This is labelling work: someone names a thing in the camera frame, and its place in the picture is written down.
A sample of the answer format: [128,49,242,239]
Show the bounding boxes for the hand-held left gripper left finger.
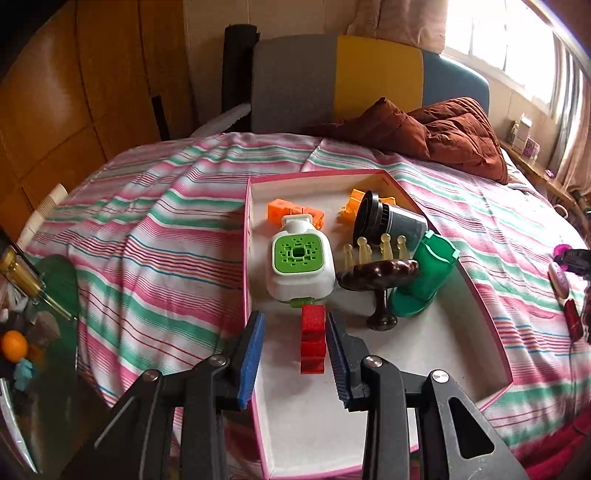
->
[60,311,267,480]

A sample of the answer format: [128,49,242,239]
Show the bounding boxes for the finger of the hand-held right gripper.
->
[560,249,591,274]

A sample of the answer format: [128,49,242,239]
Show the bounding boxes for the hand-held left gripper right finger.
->
[324,313,530,480]

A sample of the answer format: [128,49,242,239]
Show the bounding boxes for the red toy block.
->
[299,305,328,374]

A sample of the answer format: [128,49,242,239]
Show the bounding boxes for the pink shallow cardboard box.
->
[242,168,514,480]

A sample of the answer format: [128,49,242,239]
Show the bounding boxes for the brown wooden scalp massager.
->
[335,234,420,332]

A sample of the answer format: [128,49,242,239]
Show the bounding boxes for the white green plug-in repeller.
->
[266,215,335,306]

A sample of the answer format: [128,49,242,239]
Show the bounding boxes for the green plastic holder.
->
[387,229,461,318]

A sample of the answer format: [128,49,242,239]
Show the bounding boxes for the black cylindrical jar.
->
[353,190,428,252]

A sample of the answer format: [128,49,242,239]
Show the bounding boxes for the orange toy block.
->
[268,198,326,230]

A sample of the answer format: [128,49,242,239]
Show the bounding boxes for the yellow-orange plastic clip holder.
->
[339,188,395,224]

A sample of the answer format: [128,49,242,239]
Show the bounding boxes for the small red plastic item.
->
[566,298,583,340]

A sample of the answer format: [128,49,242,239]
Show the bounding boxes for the wooden bedside ledge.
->
[501,138,591,222]

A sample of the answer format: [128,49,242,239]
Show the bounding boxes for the white small box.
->
[510,115,533,151]

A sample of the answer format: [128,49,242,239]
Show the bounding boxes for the dark red cloth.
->
[499,411,591,480]

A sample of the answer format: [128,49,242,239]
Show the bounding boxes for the striped bed sheet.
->
[23,131,591,480]

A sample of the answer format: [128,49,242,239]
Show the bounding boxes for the brown quilt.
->
[409,97,509,185]

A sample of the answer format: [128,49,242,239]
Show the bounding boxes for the glass side table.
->
[0,254,81,472]

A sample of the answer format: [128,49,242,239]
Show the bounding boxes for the blue small toy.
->
[14,361,38,391]

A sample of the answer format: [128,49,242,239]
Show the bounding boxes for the window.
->
[443,0,591,116]

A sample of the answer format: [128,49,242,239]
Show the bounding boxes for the orange fruit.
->
[1,331,28,362]

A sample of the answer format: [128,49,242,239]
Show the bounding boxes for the white curved plastic object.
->
[191,104,253,138]

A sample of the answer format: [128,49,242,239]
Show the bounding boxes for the golden bottle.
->
[0,247,75,321]

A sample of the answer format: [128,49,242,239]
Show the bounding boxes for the white ribbed tube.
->
[28,184,68,232]

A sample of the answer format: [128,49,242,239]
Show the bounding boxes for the grey yellow blue headboard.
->
[252,34,490,134]

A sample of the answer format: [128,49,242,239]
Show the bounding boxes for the beige curtain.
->
[355,0,455,51]

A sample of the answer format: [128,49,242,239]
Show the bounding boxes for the wooden wardrobe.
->
[0,0,195,241]

